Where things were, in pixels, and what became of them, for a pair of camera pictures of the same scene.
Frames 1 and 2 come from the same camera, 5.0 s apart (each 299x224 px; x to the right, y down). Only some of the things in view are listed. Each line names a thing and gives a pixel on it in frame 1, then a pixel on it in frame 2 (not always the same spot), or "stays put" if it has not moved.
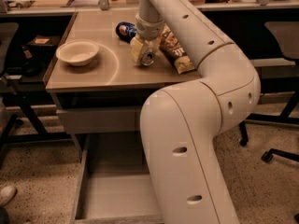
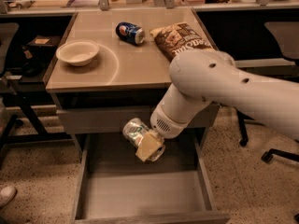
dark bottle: (30, 66) stays put
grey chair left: (7, 32) stays put
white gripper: (149, 32) → (163, 124)
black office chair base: (267, 156) stays put
